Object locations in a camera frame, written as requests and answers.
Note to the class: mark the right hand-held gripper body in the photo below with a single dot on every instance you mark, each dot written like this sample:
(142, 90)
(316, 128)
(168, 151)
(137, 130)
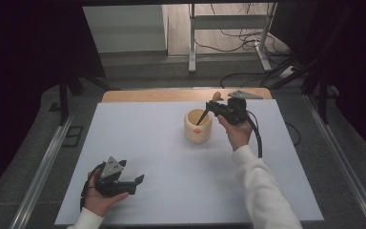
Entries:
(235, 111)

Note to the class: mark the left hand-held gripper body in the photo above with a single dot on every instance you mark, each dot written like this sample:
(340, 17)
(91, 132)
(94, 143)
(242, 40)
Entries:
(111, 184)

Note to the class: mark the cream ceramic cup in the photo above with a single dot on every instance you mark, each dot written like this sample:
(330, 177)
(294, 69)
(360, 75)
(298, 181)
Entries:
(198, 129)

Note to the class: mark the person's left hand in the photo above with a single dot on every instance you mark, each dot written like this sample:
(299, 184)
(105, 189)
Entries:
(97, 203)

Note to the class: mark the person's right hand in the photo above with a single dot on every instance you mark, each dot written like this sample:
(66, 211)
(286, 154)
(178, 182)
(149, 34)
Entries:
(239, 135)

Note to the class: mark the white table mat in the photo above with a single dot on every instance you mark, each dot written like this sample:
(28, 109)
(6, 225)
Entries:
(171, 178)

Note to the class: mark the wooden table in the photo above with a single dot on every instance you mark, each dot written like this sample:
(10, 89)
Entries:
(158, 94)

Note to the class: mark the white power strip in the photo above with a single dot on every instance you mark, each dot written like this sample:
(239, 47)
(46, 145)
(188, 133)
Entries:
(287, 72)

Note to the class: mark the black metal stand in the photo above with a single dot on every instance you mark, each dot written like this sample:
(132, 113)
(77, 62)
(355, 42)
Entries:
(322, 101)
(64, 101)

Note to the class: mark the white cabinet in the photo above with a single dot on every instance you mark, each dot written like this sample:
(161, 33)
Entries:
(124, 28)

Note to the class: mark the black curtain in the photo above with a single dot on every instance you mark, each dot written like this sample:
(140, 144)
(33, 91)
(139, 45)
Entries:
(359, 63)
(19, 79)

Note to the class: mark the white metal desk frame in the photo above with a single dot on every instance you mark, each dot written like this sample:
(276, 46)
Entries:
(192, 47)

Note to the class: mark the silver metal floor rail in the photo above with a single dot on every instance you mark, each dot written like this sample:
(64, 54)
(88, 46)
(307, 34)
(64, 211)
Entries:
(44, 171)
(343, 165)

